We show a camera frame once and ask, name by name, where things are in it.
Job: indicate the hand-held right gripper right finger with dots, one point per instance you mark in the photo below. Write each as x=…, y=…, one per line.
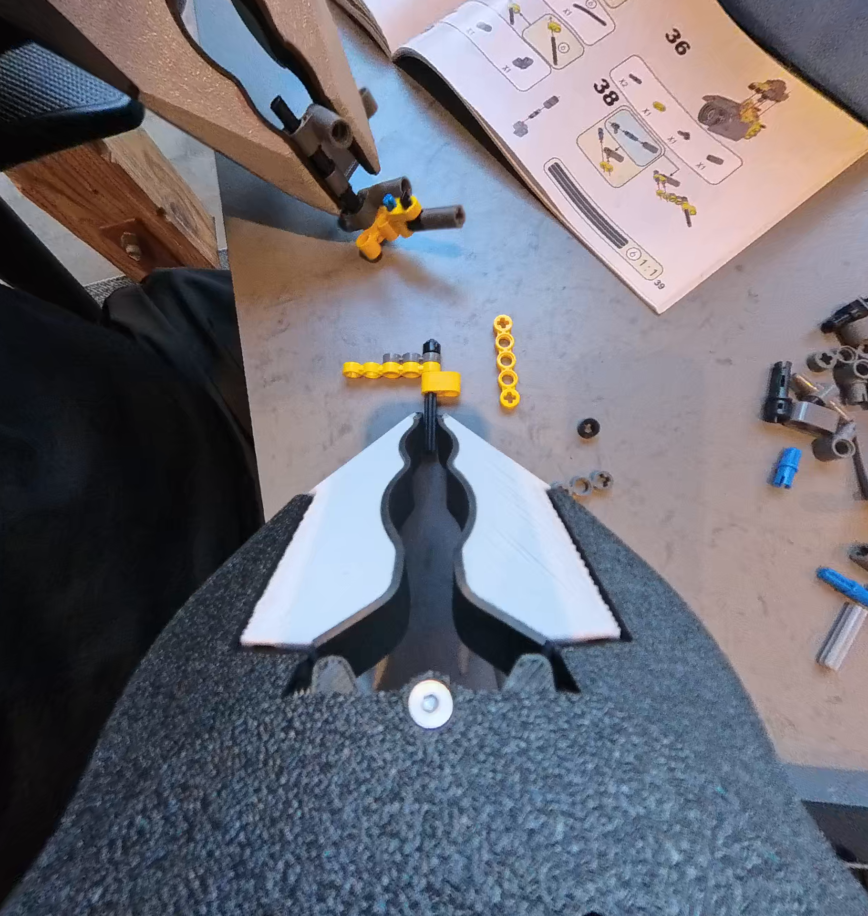
x=541, y=558

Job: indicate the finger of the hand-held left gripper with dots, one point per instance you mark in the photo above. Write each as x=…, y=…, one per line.
x=320, y=51
x=192, y=87

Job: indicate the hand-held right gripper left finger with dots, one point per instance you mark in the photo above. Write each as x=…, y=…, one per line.
x=327, y=558

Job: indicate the grey and yellow brick assembly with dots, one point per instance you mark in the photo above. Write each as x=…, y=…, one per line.
x=378, y=217

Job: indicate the yellow perforated brick beam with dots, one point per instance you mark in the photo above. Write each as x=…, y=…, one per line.
x=379, y=369

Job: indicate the black axle with yellow connector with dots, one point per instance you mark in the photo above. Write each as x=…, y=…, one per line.
x=443, y=384

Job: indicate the grey desk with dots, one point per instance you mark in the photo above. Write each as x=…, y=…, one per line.
x=664, y=386

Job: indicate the small grey brick piece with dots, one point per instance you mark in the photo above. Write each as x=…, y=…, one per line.
x=589, y=485

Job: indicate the small black brick piece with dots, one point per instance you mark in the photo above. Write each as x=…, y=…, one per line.
x=589, y=427

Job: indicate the small yellow brick piece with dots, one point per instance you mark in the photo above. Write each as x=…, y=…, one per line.
x=507, y=364

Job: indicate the person's black clothing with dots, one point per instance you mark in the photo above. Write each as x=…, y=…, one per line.
x=91, y=543

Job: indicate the small blue brick piece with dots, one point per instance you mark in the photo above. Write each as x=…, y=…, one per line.
x=787, y=469

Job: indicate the blue axle peg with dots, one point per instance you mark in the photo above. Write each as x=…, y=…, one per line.
x=847, y=587

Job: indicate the light grey axle rod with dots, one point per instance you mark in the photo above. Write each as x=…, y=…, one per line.
x=841, y=638

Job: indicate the open instruction booklet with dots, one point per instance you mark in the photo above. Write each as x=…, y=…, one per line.
x=650, y=130

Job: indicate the pile of small building bricks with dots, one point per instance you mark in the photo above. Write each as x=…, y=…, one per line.
x=850, y=379

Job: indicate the grey cardboard box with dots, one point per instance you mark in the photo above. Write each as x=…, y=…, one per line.
x=837, y=58

